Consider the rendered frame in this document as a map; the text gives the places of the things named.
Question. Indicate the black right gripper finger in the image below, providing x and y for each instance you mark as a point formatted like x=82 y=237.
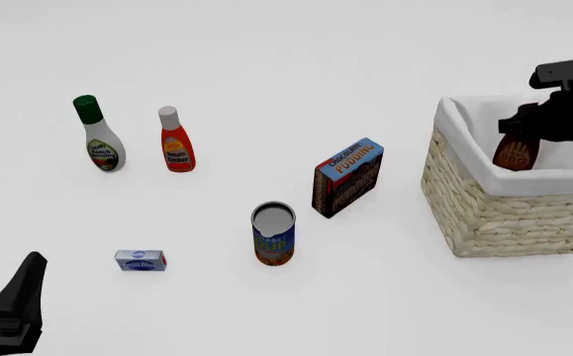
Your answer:
x=518 y=120

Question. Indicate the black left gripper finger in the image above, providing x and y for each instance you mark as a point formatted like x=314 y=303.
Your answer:
x=21 y=293

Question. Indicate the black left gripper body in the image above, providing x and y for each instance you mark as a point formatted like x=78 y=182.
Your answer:
x=4 y=335

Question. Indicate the brown bbq sauce bottle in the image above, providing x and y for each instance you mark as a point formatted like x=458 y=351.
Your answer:
x=513 y=156

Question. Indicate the wicker basket with white liner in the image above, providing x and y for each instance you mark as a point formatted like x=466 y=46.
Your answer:
x=504 y=219

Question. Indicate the flat plate on black stalk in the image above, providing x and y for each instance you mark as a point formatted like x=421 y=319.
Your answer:
x=565 y=71

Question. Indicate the small cream cheese box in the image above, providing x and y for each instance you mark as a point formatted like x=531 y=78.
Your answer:
x=140 y=260

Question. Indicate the ranch dressing bottle green cap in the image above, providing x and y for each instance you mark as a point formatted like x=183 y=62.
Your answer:
x=100 y=142

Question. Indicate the chocolate pudding box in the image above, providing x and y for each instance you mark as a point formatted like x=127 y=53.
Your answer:
x=350 y=178

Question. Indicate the red tomato ketchup bottle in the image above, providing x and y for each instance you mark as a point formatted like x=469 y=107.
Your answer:
x=177 y=148

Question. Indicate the alphabet soup can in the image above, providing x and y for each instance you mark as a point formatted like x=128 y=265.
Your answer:
x=273 y=237

